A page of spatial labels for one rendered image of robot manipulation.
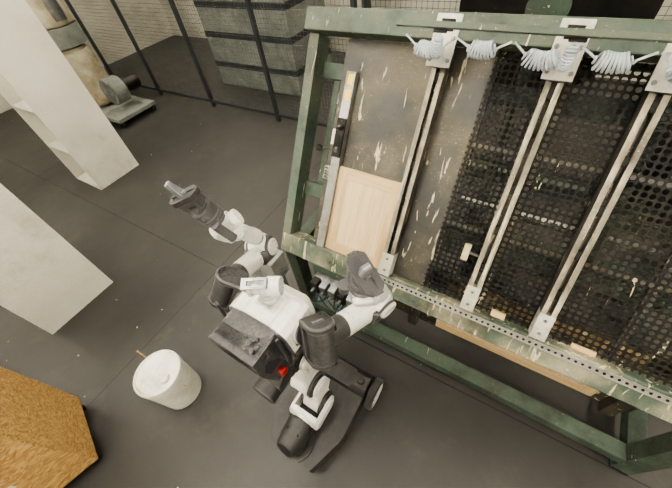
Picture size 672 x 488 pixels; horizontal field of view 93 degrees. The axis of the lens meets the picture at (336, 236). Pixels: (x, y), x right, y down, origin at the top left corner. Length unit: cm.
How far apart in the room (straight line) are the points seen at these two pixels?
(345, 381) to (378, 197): 122
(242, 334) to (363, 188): 99
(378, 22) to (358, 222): 94
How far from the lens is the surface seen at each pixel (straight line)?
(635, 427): 262
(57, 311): 368
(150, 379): 252
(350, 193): 177
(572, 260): 158
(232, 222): 124
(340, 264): 186
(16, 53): 469
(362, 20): 173
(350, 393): 227
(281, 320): 110
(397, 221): 166
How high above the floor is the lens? 235
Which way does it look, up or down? 48 degrees down
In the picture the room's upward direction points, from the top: 9 degrees counter-clockwise
